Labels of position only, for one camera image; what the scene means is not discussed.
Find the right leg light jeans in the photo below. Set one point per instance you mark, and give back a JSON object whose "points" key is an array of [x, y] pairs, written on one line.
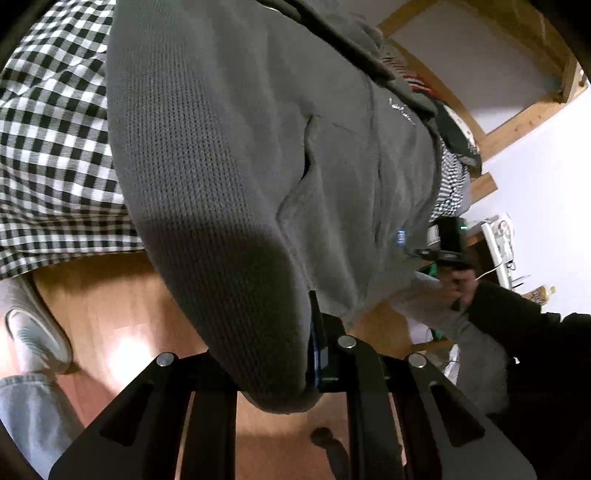
{"points": [[482, 373]]}

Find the left leg light jeans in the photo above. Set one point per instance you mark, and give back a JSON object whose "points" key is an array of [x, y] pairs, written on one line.
{"points": [[39, 418]]}

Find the black sleeve forearm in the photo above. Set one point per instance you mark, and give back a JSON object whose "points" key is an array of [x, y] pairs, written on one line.
{"points": [[548, 413]]}

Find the white left slipper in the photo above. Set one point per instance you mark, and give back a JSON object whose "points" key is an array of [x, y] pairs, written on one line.
{"points": [[40, 344]]}

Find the leg light jeans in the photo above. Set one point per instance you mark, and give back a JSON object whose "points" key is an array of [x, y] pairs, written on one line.
{"points": [[39, 418], [482, 373]]}

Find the wooden bunk bed frame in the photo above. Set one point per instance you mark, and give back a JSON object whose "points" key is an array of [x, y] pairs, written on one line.
{"points": [[500, 65]]}

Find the grey PCMY zip hoodie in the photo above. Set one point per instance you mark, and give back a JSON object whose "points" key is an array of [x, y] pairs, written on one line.
{"points": [[268, 163]]}

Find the black white checkered bedsheet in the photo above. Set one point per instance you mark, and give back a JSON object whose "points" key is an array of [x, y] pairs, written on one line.
{"points": [[60, 195]]}

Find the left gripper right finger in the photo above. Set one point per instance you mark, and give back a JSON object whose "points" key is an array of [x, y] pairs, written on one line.
{"points": [[406, 420]]}

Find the dark green printed cloth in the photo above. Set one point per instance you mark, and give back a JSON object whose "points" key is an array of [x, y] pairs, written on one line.
{"points": [[457, 135]]}

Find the person right hand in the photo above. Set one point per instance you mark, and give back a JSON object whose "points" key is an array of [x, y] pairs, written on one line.
{"points": [[457, 288]]}

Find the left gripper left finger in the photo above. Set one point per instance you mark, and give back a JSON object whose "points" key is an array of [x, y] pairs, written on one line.
{"points": [[176, 419]]}

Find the red white striped cloth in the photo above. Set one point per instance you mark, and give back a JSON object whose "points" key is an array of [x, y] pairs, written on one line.
{"points": [[400, 66]]}

